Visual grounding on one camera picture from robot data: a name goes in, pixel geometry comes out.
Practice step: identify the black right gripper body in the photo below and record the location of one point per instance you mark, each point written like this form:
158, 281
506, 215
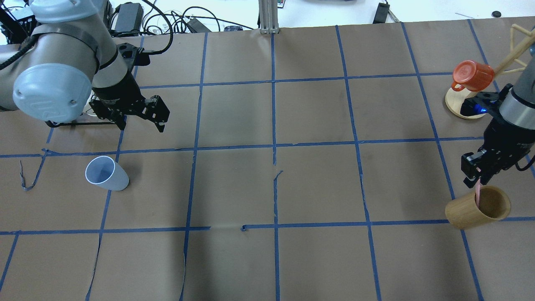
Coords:
503, 140

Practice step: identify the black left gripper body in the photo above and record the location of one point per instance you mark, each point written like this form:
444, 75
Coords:
118, 89

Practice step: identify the pink chopstick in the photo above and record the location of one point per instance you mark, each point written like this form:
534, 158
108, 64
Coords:
477, 188

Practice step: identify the light blue plastic cup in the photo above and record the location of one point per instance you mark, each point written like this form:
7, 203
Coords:
104, 172

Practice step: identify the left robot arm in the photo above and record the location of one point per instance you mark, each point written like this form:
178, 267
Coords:
70, 60

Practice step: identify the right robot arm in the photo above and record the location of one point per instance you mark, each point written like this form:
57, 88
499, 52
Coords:
518, 108

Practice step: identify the wooden mug tree stand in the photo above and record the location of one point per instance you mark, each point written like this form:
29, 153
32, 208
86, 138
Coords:
521, 40

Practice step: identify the bamboo cylinder holder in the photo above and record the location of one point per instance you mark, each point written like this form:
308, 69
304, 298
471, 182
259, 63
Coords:
466, 212

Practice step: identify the orange mug on stand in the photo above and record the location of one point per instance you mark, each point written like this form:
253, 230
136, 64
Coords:
472, 76

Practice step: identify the black power adapter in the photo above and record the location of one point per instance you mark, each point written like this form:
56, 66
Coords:
128, 19

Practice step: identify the black wire mug rack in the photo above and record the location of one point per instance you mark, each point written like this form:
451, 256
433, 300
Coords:
87, 117

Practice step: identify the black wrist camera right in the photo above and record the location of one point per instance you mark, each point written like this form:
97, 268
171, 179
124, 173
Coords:
484, 102

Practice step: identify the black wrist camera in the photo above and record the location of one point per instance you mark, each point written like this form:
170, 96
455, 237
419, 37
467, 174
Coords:
484, 102
133, 55

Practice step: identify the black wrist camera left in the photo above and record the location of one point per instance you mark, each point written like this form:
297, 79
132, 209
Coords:
133, 55

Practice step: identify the aluminium frame post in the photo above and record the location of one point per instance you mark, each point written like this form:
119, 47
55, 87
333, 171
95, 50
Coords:
268, 17

